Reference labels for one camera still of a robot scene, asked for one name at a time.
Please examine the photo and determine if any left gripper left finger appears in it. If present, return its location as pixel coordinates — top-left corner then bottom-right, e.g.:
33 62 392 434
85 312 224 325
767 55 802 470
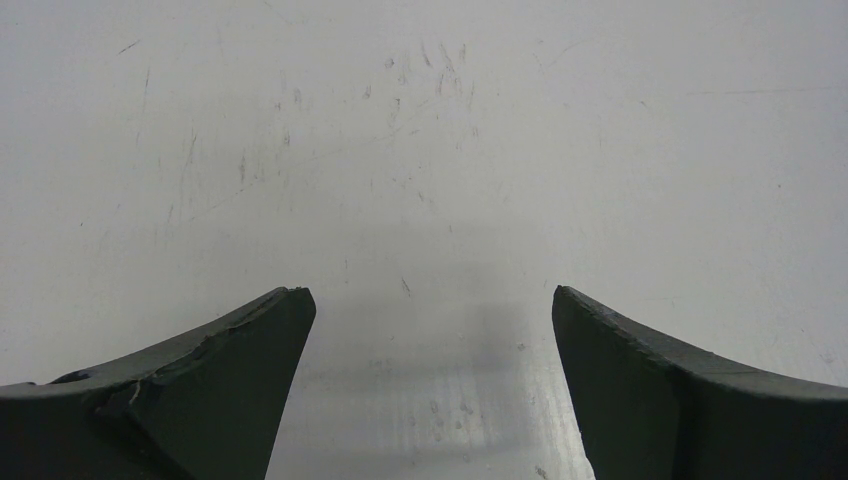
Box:
1 287 316 479

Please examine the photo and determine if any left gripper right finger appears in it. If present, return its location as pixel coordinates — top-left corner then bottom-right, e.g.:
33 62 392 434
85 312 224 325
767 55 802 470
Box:
552 286 847 479

